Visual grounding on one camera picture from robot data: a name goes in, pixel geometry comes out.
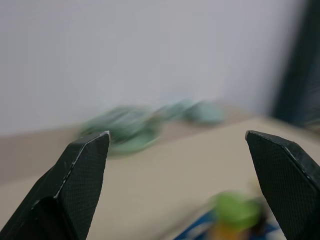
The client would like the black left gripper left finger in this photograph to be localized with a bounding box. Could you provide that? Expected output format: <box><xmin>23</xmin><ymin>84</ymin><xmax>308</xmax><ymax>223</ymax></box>
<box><xmin>0</xmin><ymin>130</ymin><xmax>111</xmax><ymax>240</ymax></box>

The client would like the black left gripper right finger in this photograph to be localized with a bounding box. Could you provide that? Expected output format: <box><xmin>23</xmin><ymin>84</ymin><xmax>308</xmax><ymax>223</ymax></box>
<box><xmin>244</xmin><ymin>130</ymin><xmax>320</xmax><ymax>240</ymax></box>

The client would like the lime green toy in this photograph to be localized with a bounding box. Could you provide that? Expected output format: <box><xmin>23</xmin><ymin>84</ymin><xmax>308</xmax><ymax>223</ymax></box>
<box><xmin>212</xmin><ymin>191</ymin><xmax>266</xmax><ymax>240</ymax></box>

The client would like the green plate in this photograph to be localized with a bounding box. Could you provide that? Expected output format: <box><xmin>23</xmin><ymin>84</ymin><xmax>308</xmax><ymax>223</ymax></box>
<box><xmin>77</xmin><ymin>104</ymin><xmax>162</xmax><ymax>156</ymax></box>

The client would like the blue patterned mat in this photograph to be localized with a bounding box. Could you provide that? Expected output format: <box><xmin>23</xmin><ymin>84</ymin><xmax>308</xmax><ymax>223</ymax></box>
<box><xmin>172</xmin><ymin>208</ymin><xmax>285</xmax><ymax>240</ymax></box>

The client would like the pale green bowl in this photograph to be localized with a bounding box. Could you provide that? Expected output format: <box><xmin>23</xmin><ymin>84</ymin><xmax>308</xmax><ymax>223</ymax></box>
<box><xmin>183</xmin><ymin>99</ymin><xmax>225</xmax><ymax>125</ymax></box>

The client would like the dark vertical post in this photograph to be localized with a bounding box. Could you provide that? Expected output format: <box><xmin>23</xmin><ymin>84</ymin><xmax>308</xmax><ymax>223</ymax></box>
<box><xmin>271</xmin><ymin>0</ymin><xmax>320</xmax><ymax>128</ymax></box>

